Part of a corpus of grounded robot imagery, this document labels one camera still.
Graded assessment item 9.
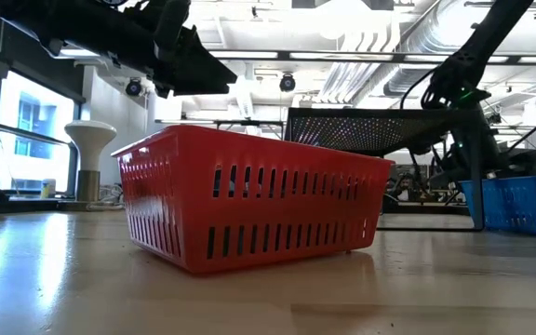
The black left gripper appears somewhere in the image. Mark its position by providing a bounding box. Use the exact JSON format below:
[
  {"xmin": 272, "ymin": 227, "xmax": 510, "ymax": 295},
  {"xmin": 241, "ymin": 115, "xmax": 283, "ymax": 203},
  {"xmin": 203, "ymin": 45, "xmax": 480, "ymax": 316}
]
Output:
[{"xmin": 144, "ymin": 0, "xmax": 239, "ymax": 99}]

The red plastic basket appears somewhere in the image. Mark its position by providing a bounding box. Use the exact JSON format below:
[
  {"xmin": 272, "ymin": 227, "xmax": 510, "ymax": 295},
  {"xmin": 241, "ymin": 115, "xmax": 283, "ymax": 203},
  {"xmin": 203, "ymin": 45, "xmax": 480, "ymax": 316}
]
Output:
[{"xmin": 111, "ymin": 124, "xmax": 395, "ymax": 275}]

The white mushroom table lamp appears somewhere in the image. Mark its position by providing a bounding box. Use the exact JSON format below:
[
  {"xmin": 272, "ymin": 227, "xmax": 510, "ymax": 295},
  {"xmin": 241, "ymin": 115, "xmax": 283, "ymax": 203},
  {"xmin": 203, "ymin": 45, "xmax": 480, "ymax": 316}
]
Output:
[{"xmin": 63, "ymin": 119, "xmax": 118, "ymax": 204}]

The black perforated metal shelf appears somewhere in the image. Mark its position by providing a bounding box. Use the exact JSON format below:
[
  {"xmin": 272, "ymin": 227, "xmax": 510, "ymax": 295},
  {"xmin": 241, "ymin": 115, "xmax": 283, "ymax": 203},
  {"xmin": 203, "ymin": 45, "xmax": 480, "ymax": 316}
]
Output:
[{"xmin": 284, "ymin": 107, "xmax": 488, "ymax": 233}]

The large window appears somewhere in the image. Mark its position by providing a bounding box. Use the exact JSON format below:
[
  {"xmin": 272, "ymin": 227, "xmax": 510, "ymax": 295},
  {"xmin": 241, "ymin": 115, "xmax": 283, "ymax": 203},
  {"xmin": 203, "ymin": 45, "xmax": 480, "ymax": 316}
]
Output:
[{"xmin": 0, "ymin": 69, "xmax": 83, "ymax": 196}]

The person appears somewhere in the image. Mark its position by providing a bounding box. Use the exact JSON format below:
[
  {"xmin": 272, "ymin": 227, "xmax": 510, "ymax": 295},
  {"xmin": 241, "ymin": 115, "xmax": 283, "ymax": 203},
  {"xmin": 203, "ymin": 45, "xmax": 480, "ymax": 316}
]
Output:
[{"xmin": 391, "ymin": 174, "xmax": 421, "ymax": 206}]

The dark computer monitor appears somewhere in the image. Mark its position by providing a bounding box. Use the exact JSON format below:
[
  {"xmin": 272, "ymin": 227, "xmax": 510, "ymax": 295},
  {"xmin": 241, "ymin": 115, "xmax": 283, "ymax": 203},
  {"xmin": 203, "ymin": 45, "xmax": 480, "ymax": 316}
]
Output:
[{"xmin": 504, "ymin": 147, "xmax": 536, "ymax": 179}]

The blue plastic basket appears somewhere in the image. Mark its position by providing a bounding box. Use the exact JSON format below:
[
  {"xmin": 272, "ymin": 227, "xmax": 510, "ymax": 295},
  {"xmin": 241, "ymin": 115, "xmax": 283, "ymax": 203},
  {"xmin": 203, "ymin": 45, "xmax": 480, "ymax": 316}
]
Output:
[{"xmin": 460, "ymin": 175, "xmax": 536, "ymax": 237}]

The black ceiling camera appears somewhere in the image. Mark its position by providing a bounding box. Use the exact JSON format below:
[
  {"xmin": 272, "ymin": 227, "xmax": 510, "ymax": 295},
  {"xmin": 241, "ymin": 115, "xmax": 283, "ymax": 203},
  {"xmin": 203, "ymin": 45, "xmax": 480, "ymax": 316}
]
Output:
[
  {"xmin": 278, "ymin": 73, "xmax": 297, "ymax": 93},
  {"xmin": 125, "ymin": 77, "xmax": 144, "ymax": 98}
]

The long ceiling light rail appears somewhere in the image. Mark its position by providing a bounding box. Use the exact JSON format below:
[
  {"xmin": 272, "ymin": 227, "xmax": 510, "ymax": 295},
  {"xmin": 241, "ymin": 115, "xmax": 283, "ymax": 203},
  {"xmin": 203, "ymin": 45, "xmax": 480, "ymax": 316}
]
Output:
[{"xmin": 56, "ymin": 46, "xmax": 536, "ymax": 66}]

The white lamp cable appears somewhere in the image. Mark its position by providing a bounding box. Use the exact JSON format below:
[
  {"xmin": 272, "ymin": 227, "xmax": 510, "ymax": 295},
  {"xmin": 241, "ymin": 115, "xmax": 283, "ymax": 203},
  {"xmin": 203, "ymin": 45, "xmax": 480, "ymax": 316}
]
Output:
[{"xmin": 86, "ymin": 183, "xmax": 125, "ymax": 210}]

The silver ventilation duct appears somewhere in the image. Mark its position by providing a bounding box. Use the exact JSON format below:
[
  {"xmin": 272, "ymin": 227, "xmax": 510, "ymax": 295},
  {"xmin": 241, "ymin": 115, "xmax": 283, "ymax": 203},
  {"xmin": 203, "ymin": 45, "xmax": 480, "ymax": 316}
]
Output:
[{"xmin": 323, "ymin": 0, "xmax": 483, "ymax": 106}]

